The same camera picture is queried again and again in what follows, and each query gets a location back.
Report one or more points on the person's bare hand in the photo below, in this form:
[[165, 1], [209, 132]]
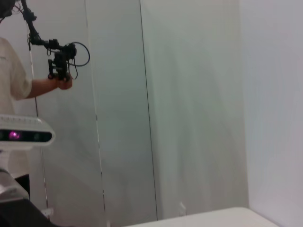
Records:
[[64, 85]]

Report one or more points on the white head camera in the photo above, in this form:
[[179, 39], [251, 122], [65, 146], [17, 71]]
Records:
[[28, 132]]

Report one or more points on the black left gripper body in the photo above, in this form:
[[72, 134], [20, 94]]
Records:
[[21, 215]]

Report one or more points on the person's bare forearm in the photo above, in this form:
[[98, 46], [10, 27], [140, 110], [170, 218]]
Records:
[[40, 87]]

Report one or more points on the person in white T-shirt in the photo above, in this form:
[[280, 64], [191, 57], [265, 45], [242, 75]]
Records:
[[9, 78]]

